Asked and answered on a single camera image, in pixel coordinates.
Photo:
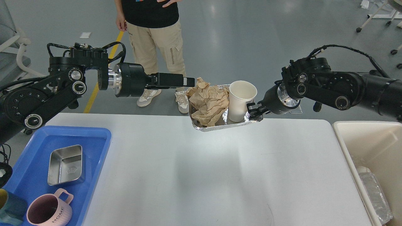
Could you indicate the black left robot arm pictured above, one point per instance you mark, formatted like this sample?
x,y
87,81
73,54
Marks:
x,y
30,103

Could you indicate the white wheeled stand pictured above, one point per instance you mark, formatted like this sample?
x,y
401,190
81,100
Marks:
x,y
397,9

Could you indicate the white paper cup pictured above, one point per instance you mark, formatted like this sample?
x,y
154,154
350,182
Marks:
x,y
240,92

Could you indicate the beige plastic bin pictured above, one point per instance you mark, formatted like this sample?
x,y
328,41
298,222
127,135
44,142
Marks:
x,y
376,145

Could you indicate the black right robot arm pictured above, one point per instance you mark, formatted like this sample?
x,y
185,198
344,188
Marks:
x,y
311,77

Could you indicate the aluminium foil tray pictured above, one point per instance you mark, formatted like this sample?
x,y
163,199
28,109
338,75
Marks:
x,y
223,122

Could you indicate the stainless steel rectangular container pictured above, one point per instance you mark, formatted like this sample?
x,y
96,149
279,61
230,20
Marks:
x,y
66,166

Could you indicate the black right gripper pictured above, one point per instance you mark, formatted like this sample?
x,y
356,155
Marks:
x,y
276,100

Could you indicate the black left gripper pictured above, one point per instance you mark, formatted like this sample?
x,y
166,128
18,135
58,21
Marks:
x,y
130,80

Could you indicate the person in khaki trousers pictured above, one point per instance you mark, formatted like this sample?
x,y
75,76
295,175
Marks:
x,y
153,25

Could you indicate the clear floor plate right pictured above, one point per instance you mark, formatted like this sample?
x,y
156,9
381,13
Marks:
x,y
297,110

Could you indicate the teal yellow cup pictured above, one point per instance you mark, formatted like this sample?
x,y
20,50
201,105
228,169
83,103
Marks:
x,y
12,209

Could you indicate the pink HOME mug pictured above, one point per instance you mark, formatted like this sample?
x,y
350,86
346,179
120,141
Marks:
x,y
51,209

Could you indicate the brown paper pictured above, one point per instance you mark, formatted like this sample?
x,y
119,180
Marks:
x,y
209,101

